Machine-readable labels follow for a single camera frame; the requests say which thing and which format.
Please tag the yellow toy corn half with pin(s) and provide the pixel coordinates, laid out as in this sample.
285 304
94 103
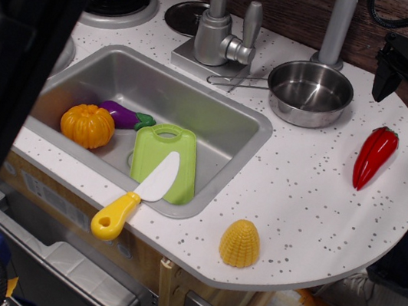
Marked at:
240 244

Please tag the orange toy pumpkin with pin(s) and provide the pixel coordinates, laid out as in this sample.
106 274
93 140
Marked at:
88 125

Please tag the purple toy eggplant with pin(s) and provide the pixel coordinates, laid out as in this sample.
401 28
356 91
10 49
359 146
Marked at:
125 118

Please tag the stove burner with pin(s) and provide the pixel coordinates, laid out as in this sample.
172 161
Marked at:
118 14
65 58

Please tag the red toy pepper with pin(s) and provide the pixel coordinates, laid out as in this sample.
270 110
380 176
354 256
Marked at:
381 144

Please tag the white yellow toy knife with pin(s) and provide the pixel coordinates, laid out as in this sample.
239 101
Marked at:
109 222

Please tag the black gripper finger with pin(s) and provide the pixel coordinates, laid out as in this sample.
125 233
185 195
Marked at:
386 81

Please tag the silver toy faucet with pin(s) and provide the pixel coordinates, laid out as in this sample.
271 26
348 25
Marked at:
215 53

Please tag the green toy cutting board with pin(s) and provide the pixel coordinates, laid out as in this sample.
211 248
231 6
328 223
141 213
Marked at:
166 155

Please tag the grey vertical pole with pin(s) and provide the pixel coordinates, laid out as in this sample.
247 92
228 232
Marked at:
335 35

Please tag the grey oven door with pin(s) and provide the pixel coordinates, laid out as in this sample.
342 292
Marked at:
56 267

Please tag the back stove burner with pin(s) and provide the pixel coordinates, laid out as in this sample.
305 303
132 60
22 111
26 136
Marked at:
118 14

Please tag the front stove burner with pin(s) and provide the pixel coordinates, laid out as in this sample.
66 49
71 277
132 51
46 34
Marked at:
65 58

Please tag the grey sink basin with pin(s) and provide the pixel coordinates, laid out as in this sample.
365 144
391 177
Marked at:
214 135

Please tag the small steel pan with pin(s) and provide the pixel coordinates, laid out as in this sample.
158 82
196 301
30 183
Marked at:
307 94

